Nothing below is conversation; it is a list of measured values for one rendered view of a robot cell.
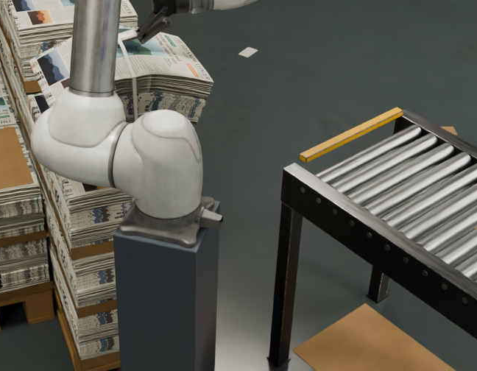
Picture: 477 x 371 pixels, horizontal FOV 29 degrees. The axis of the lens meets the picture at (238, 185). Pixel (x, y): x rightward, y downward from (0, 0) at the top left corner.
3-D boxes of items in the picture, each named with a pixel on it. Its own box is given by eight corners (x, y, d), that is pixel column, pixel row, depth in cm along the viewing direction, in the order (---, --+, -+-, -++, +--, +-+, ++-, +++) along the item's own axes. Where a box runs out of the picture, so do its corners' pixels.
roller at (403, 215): (369, 224, 255) (380, 218, 251) (475, 163, 281) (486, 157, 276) (379, 239, 255) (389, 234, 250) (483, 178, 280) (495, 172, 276)
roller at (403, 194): (368, 211, 254) (369, 227, 256) (473, 152, 279) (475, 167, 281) (355, 207, 258) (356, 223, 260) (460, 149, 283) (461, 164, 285)
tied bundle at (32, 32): (24, 96, 291) (17, 29, 277) (9, 53, 313) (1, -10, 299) (140, 78, 302) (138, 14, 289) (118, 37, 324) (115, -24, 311)
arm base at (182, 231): (210, 252, 208) (210, 233, 205) (117, 233, 212) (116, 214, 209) (231, 205, 222) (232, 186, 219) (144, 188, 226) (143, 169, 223)
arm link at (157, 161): (189, 226, 206) (190, 145, 193) (113, 210, 210) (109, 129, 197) (211, 185, 219) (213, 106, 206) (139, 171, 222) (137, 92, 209)
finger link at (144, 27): (160, 0, 241) (164, 3, 242) (132, 32, 243) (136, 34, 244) (164, 6, 238) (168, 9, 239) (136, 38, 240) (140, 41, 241)
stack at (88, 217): (83, 403, 299) (64, 199, 249) (17, 196, 385) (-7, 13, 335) (196, 372, 311) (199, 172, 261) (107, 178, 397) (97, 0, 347)
